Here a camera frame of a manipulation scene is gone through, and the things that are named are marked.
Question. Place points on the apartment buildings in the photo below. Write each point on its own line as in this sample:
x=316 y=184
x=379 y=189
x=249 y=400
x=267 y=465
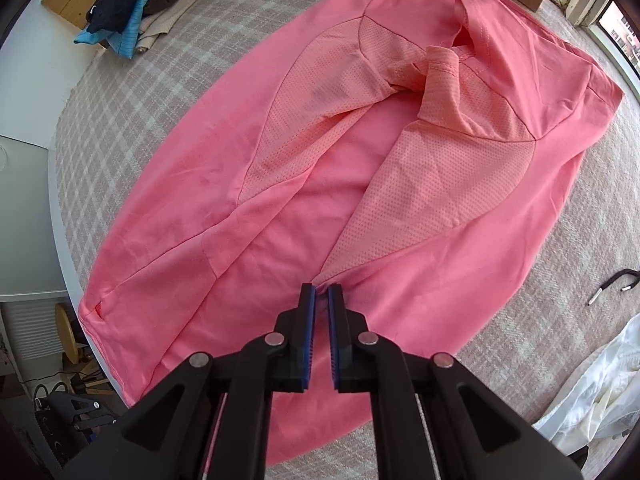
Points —
x=622 y=30

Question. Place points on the round wooden stool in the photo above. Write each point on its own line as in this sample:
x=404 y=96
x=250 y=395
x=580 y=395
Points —
x=67 y=332

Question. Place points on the pink t-shirt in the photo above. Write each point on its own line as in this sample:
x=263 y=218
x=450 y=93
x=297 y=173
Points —
x=200 y=160

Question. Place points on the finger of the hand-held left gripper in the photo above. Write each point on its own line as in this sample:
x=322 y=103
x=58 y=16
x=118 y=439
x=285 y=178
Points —
x=100 y=412

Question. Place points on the beige folded garment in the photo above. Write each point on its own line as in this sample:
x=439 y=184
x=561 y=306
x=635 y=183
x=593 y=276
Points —
x=170 y=20

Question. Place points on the white collared shirt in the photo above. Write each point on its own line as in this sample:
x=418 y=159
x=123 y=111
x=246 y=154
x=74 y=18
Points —
x=590 y=375

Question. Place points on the white window frame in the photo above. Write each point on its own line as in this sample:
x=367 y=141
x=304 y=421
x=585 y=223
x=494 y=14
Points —
x=580 y=0

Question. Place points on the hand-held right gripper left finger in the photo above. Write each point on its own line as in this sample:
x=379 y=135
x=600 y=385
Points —
x=309 y=340

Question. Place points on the white slatted cabinet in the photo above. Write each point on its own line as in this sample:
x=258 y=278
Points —
x=30 y=320

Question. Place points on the pink plaid blanket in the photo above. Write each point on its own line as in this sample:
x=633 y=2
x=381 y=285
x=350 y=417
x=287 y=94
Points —
x=575 y=210

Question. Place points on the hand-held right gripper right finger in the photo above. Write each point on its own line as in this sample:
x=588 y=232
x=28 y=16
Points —
x=334 y=345

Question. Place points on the stack of folded clothes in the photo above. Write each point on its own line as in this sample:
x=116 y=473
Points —
x=130 y=30

